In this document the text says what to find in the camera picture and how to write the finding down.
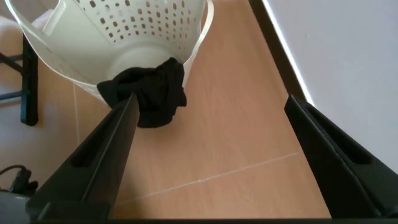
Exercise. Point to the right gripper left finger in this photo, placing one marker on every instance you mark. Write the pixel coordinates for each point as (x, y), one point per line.
(93, 174)

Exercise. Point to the white laundry basket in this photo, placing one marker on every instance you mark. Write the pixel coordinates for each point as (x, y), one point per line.
(77, 40)

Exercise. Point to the black clothes rack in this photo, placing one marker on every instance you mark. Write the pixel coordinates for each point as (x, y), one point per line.
(29, 93)

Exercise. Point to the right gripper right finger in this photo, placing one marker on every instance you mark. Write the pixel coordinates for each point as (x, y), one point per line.
(335, 174)

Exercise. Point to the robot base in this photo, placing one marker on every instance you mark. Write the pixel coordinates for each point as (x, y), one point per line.
(12, 208)

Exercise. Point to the black garment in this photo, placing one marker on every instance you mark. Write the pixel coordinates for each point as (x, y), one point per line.
(158, 93)

